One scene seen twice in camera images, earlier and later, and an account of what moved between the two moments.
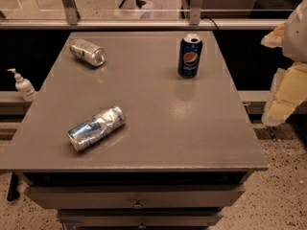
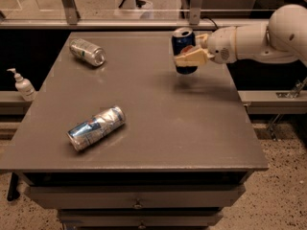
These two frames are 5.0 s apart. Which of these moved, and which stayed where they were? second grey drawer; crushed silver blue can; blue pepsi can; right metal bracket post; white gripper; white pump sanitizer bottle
Moved: white gripper; blue pepsi can
Stayed: right metal bracket post; second grey drawer; crushed silver blue can; white pump sanitizer bottle
